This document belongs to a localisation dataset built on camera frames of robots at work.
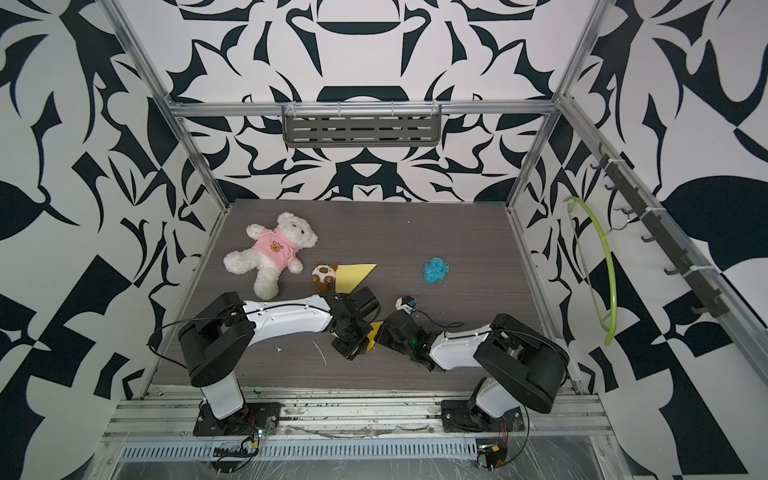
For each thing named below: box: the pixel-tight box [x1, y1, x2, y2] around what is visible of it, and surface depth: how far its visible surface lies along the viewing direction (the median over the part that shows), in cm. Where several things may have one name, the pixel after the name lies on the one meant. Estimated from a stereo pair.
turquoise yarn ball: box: [422, 257, 450, 284], surface depth 101 cm
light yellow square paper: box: [335, 263, 378, 294], surface depth 101 cm
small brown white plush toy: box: [311, 262, 338, 295], surface depth 98 cm
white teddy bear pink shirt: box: [223, 212, 318, 300], surface depth 98 cm
